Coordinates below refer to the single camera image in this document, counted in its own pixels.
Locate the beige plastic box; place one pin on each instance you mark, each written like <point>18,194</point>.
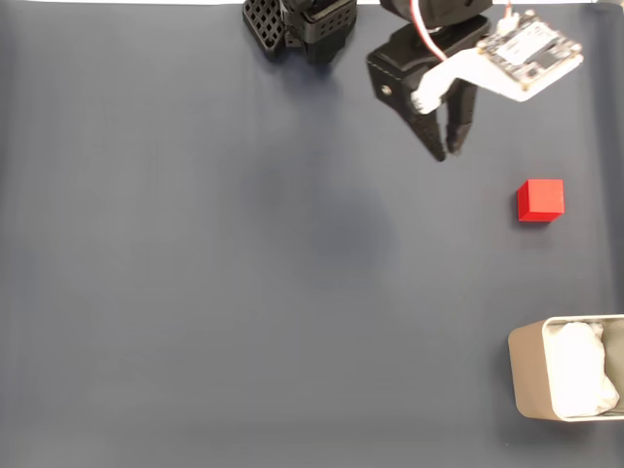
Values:
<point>529,370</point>

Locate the red cube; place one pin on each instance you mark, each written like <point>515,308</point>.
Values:
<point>543,197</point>

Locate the dark blue mat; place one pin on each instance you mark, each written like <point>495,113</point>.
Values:
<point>195,268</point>

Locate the white crumpled cloth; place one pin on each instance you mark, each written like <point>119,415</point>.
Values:
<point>580,370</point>

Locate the camera board on white mount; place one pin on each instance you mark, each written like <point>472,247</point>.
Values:
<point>526,49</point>

